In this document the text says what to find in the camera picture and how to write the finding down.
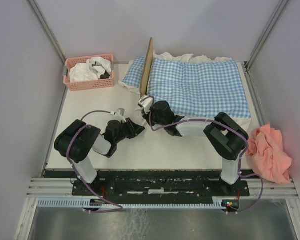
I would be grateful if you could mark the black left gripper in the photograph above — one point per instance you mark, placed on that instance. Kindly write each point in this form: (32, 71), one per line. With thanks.
(137, 129)

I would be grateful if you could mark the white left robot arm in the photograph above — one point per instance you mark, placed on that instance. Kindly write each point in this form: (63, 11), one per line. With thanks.
(78, 139)

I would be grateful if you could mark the pink cloth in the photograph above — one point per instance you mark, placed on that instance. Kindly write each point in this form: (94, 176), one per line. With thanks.
(268, 158)

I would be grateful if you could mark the aluminium frame post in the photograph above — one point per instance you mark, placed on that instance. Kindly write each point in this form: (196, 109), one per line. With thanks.
(266, 33)
(37, 12)

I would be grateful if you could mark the wooden pet bed frame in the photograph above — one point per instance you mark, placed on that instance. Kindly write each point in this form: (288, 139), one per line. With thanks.
(147, 68)

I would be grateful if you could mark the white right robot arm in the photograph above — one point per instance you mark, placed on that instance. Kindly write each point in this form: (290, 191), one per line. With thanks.
(225, 135)

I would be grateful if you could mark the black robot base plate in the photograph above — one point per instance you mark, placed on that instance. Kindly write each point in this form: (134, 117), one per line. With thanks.
(161, 187)

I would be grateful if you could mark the blue gingham mattress pad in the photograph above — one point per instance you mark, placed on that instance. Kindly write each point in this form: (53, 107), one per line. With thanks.
(200, 90)

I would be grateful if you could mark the aluminium frame post left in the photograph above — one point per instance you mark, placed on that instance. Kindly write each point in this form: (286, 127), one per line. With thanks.
(37, 12)

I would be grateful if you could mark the aluminium frame post right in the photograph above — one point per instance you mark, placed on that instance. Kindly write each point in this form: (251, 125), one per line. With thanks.
(266, 33)

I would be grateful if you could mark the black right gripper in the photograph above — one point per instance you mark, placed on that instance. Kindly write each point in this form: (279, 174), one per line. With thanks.
(146, 116)

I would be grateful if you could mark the pink plastic basket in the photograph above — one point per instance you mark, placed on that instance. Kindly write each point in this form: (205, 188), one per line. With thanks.
(87, 85)

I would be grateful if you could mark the blue gingham pillow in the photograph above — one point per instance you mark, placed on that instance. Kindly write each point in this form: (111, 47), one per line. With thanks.
(133, 75)

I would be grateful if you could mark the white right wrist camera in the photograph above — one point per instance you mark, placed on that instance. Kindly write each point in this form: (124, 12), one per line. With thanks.
(146, 102)

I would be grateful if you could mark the white cloth in basket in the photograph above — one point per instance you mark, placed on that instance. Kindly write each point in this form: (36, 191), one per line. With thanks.
(95, 68)

